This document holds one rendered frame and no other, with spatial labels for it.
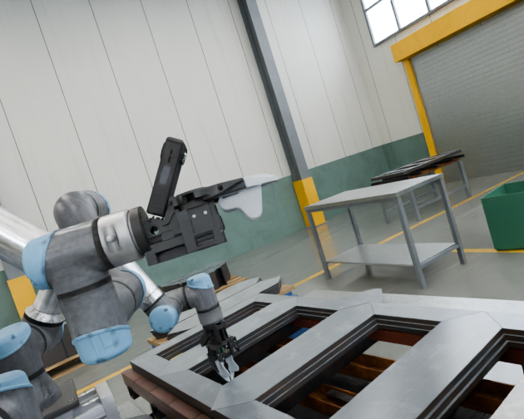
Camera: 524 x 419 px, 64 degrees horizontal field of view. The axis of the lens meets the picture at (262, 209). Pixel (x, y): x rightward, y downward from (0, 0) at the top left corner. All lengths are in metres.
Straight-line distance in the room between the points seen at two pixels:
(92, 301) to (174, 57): 8.88
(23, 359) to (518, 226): 4.28
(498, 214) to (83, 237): 4.42
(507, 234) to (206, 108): 6.47
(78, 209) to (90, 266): 0.63
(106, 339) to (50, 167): 7.73
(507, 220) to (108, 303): 4.39
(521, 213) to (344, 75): 7.75
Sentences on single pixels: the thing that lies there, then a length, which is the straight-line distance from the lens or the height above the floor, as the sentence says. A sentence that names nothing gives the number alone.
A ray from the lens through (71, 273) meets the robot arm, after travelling 0.61.
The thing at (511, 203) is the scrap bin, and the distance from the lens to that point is 4.69.
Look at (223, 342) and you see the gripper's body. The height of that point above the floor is 1.01.
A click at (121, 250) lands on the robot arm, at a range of 0.59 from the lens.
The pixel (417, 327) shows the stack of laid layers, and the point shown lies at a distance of 1.50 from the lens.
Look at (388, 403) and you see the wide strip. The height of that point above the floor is 0.86.
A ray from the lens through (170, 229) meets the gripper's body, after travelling 0.59.
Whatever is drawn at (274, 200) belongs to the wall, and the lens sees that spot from 9.54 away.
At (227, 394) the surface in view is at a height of 0.86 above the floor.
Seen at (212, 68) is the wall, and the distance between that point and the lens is 9.63.
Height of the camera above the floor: 1.46
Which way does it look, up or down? 4 degrees down
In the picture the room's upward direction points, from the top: 18 degrees counter-clockwise
